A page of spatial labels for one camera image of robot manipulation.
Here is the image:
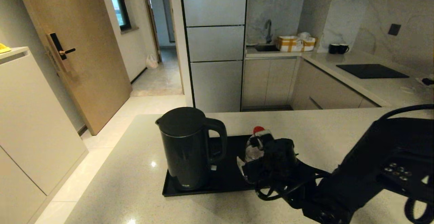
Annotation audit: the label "light wooden door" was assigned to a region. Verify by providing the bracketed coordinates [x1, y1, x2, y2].
[14, 0, 133, 135]

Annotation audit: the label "white storage cabinet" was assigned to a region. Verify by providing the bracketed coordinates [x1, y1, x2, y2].
[0, 47, 89, 224]

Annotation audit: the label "black rectangular serving tray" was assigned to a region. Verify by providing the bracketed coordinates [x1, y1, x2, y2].
[162, 135, 272, 197]

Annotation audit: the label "metal kitchen faucet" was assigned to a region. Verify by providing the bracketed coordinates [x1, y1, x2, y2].
[264, 20, 273, 44]

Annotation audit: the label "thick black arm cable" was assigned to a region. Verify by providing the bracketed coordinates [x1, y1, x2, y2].
[378, 104, 434, 224]

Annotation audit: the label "tall white cabinet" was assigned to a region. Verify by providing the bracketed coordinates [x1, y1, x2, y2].
[180, 0, 249, 113]

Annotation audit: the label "white power strip black plug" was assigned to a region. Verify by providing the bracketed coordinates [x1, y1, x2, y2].
[416, 77, 434, 88]

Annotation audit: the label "black induction cooktop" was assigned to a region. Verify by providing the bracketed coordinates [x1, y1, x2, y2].
[336, 64, 410, 79]

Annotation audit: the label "clear water bottle red cap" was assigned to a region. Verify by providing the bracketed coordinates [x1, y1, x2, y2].
[245, 126, 265, 163]

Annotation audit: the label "cardboard box with yellow tape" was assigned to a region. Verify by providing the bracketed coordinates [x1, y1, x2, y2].
[301, 37, 317, 51]
[276, 36, 303, 52]

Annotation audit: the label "black door lock with handle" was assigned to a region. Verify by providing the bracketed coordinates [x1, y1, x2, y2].
[46, 33, 77, 73]

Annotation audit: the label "beige kitchen base cabinets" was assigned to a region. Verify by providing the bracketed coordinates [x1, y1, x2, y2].
[241, 57, 379, 111]

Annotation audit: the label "black electric kettle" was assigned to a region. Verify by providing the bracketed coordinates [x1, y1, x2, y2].
[155, 107, 228, 191]

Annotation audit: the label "dark framed window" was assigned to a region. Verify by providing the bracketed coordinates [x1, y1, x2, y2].
[106, 0, 132, 32]

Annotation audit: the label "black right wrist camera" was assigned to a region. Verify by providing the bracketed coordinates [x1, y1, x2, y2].
[266, 138, 299, 170]

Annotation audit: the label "white plastic bag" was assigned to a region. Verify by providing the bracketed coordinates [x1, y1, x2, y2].
[146, 54, 159, 69]

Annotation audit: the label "brown interior door frame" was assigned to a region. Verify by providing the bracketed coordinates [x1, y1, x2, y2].
[142, 0, 162, 63]

